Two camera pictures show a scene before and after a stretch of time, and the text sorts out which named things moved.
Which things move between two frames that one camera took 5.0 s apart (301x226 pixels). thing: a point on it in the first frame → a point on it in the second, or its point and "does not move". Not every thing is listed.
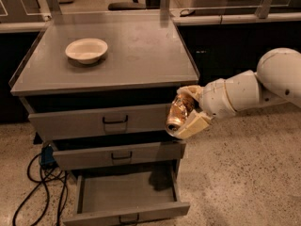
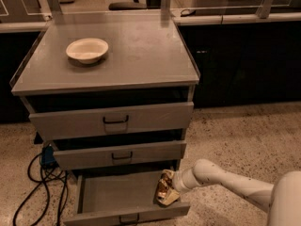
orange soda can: (180, 109) → (164, 185)
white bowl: (87, 50) does not move
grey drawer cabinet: (100, 87) does not move
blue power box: (47, 160) does not move
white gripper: (213, 100) → (178, 180)
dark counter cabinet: (217, 52) does not move
